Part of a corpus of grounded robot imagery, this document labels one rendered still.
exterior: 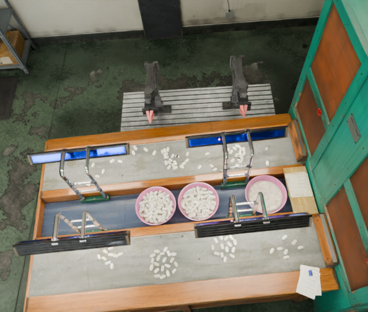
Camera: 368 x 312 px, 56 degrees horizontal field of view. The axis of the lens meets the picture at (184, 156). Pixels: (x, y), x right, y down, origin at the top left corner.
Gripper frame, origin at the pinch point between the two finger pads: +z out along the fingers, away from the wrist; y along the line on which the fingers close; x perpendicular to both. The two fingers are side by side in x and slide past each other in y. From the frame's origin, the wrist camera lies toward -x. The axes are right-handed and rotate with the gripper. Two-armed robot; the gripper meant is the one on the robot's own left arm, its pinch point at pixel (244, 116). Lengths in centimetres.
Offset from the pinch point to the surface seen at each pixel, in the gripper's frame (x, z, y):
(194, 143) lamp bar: -0.9, 18.2, -31.8
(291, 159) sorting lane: 32.2, 16.0, 33.2
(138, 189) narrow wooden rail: 32, 33, -72
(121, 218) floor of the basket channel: 38, 51, -84
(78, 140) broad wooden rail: 30, -7, -118
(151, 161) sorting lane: 32, 12, -64
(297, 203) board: 28, 49, 31
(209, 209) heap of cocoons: 33, 49, -25
